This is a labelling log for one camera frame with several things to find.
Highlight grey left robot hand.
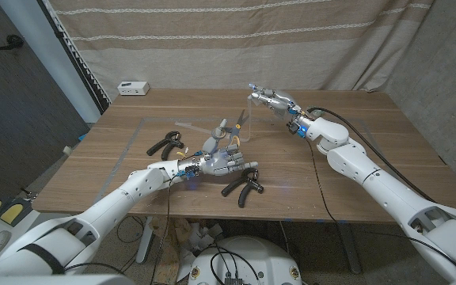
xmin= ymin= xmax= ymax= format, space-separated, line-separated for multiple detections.
xmin=198 ymin=118 xmax=260 ymax=177

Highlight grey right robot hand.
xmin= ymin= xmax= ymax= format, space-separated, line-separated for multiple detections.
xmin=247 ymin=82 xmax=305 ymax=120

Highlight orange grey handled scissors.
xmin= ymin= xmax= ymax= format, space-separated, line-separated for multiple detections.
xmin=211 ymin=109 xmax=252 ymax=146

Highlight stretched clear tape strip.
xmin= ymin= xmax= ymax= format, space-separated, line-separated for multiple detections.
xmin=174 ymin=94 xmax=257 ymax=143

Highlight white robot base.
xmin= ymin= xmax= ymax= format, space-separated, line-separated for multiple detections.
xmin=188 ymin=236 xmax=303 ymax=285

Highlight black hand grip exerciser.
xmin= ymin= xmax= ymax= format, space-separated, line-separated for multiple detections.
xmin=221 ymin=167 xmax=264 ymax=209
xmin=146 ymin=131 xmax=185 ymax=162

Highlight beige striped curtain backdrop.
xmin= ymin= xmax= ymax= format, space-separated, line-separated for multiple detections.
xmin=41 ymin=0 xmax=437 ymax=102

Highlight crumpled white paper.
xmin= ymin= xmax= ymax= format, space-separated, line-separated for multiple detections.
xmin=178 ymin=221 xmax=225 ymax=282

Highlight brown cardboard piece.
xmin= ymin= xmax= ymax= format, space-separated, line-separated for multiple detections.
xmin=150 ymin=216 xmax=192 ymax=285

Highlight white table leg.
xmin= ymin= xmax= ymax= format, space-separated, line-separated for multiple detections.
xmin=135 ymin=215 xmax=154 ymax=265

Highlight white power strip box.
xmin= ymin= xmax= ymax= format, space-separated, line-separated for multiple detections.
xmin=117 ymin=81 xmax=151 ymax=97

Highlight grey table leg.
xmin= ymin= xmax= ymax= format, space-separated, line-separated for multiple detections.
xmin=336 ymin=222 xmax=363 ymax=275

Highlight dark grey door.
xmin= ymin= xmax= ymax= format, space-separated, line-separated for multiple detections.
xmin=0 ymin=0 xmax=91 ymax=199

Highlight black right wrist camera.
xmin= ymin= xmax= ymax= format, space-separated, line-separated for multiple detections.
xmin=286 ymin=121 xmax=307 ymax=138

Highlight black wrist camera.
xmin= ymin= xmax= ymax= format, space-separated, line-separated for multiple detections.
xmin=178 ymin=168 xmax=200 ymax=180
xmin=286 ymin=121 xmax=307 ymax=138

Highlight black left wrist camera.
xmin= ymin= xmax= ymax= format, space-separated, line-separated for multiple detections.
xmin=178 ymin=168 xmax=200 ymax=180

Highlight thin black arm wire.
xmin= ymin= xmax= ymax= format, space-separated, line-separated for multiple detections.
xmin=305 ymin=136 xmax=456 ymax=274
xmin=63 ymin=173 xmax=181 ymax=285

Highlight black looped base cable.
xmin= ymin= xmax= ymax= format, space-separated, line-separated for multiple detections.
xmin=209 ymin=245 xmax=260 ymax=284

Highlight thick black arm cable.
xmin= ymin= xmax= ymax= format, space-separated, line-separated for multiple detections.
xmin=306 ymin=106 xmax=437 ymax=203

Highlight black floor cable loop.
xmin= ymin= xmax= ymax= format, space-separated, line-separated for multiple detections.
xmin=116 ymin=215 xmax=146 ymax=245

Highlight black zigzag curtain rail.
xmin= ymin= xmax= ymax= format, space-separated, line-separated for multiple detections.
xmin=37 ymin=0 xmax=112 ymax=116

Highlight white door frame post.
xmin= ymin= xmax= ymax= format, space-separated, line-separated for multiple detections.
xmin=0 ymin=0 xmax=102 ymax=124

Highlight black door handle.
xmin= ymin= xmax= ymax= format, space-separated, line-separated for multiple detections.
xmin=0 ymin=34 xmax=25 ymax=51

